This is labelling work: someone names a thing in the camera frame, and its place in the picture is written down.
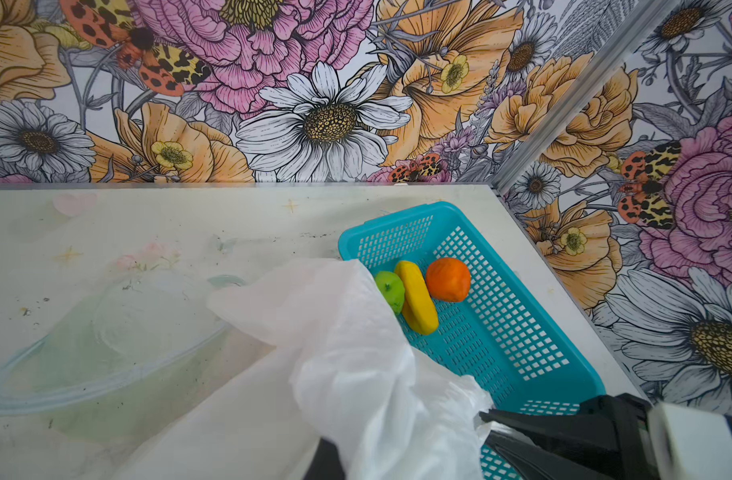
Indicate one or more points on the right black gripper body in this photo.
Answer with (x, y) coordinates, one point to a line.
(617, 436)

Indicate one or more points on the orange toy fruit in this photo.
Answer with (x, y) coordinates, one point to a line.
(448, 279)

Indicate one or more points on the green toy apple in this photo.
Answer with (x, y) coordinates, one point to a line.
(392, 289)

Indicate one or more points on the white plastic bag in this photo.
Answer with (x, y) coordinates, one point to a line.
(340, 369)

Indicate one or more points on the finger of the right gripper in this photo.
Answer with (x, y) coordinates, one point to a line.
(508, 428)
(532, 462)

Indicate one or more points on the yellow orange toy mango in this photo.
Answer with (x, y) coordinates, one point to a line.
(419, 310)

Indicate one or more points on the teal plastic basket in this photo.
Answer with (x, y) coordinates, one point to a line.
(499, 334)

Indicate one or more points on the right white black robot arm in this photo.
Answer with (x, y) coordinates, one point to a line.
(686, 443)

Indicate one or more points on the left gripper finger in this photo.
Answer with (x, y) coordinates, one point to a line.
(326, 463)

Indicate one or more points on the right aluminium corner post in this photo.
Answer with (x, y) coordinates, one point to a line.
(631, 33)

